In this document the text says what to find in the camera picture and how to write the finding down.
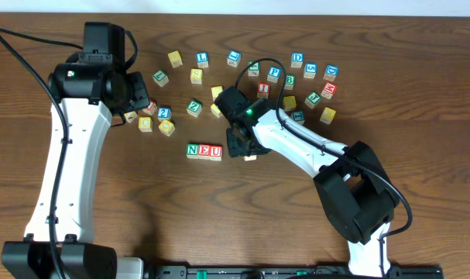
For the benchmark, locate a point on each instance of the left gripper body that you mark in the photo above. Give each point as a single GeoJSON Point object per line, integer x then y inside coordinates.
{"type": "Point", "coordinates": [138, 91]}

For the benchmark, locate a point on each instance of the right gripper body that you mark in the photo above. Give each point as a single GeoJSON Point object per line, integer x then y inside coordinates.
{"type": "Point", "coordinates": [240, 143]}

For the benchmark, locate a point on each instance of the red U block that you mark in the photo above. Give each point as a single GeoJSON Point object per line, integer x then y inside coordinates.
{"type": "Point", "coordinates": [215, 152]}

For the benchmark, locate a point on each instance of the red E block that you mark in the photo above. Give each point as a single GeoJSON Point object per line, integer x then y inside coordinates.
{"type": "Point", "coordinates": [204, 151]}

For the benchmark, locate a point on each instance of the green N block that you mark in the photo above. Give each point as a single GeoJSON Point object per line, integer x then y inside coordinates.
{"type": "Point", "coordinates": [192, 151]}

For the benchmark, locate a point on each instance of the green R block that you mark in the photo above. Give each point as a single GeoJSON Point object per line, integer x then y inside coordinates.
{"type": "Point", "coordinates": [250, 158]}

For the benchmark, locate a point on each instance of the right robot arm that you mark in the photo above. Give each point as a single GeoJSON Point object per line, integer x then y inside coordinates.
{"type": "Point", "coordinates": [357, 196]}

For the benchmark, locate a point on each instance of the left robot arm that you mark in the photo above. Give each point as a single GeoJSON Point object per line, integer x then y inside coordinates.
{"type": "Point", "coordinates": [87, 91]}

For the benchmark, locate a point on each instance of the yellow K block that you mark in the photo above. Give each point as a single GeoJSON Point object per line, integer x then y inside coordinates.
{"type": "Point", "coordinates": [130, 116]}

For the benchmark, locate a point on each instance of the red A block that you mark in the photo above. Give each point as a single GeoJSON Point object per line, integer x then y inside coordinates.
{"type": "Point", "coordinates": [151, 108]}

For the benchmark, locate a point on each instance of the yellow C block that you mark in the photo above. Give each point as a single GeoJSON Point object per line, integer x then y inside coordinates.
{"type": "Point", "coordinates": [145, 124]}

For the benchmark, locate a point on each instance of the green 7 block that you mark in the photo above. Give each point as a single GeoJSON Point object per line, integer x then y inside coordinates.
{"type": "Point", "coordinates": [161, 78]}

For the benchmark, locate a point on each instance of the blue 2 block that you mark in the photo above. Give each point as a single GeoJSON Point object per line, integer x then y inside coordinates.
{"type": "Point", "coordinates": [164, 113]}

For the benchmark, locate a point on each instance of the yellow O block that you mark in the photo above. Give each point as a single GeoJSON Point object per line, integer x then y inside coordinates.
{"type": "Point", "coordinates": [215, 110]}

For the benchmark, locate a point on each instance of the yellow Q block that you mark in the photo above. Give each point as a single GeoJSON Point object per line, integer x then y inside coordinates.
{"type": "Point", "coordinates": [166, 127]}

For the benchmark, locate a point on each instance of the yellow block top left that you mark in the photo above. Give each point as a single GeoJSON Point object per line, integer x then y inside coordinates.
{"type": "Point", "coordinates": [175, 59]}

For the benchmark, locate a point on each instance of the upper red I block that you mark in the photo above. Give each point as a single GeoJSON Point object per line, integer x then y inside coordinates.
{"type": "Point", "coordinates": [263, 90]}

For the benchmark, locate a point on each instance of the yellow S block centre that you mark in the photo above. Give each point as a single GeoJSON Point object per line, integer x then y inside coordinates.
{"type": "Point", "coordinates": [216, 91]}

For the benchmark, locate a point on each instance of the yellow s block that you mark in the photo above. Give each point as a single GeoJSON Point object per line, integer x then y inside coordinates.
{"type": "Point", "coordinates": [196, 76]}
{"type": "Point", "coordinates": [216, 91]}

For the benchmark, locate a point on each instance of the green Z block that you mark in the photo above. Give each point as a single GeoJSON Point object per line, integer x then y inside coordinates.
{"type": "Point", "coordinates": [194, 108]}

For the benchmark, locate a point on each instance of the yellow block right centre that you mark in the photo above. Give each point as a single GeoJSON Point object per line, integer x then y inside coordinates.
{"type": "Point", "coordinates": [289, 103]}

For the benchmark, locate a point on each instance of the blue T block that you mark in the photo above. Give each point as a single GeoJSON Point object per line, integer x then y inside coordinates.
{"type": "Point", "coordinates": [298, 117]}

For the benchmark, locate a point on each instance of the yellow S block left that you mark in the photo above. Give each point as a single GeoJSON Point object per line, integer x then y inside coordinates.
{"type": "Point", "coordinates": [196, 76]}

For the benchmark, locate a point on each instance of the green 4 block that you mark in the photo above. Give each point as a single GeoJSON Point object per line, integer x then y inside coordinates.
{"type": "Point", "coordinates": [254, 69]}

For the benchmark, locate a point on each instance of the blue P block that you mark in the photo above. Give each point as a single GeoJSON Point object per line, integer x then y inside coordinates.
{"type": "Point", "coordinates": [274, 74]}

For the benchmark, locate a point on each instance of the green B block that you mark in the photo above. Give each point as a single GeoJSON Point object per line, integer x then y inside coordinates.
{"type": "Point", "coordinates": [290, 82]}

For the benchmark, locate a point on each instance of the green J block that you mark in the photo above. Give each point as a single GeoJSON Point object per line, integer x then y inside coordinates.
{"type": "Point", "coordinates": [312, 100]}

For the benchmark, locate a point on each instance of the blue tilted L block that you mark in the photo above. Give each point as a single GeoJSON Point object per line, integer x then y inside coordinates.
{"type": "Point", "coordinates": [233, 58]}

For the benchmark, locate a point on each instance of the yellow M block right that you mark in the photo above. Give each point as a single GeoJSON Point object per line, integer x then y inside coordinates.
{"type": "Point", "coordinates": [327, 115]}

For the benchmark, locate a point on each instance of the blue 5 block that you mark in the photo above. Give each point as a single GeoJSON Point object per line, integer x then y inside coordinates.
{"type": "Point", "coordinates": [310, 70]}

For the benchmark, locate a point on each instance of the blue D block top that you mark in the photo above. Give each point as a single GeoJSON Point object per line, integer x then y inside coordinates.
{"type": "Point", "coordinates": [297, 60]}

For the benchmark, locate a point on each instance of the blue d block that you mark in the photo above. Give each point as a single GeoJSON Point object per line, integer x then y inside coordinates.
{"type": "Point", "coordinates": [331, 72]}
{"type": "Point", "coordinates": [297, 60]}

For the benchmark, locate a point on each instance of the red M block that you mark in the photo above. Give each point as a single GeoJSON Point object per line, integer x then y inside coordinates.
{"type": "Point", "coordinates": [328, 90]}

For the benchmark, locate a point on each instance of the blue D block right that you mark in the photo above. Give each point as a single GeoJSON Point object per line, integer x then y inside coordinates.
{"type": "Point", "coordinates": [331, 72]}

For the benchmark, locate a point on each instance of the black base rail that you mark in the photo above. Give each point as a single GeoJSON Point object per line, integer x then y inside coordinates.
{"type": "Point", "coordinates": [182, 272]}

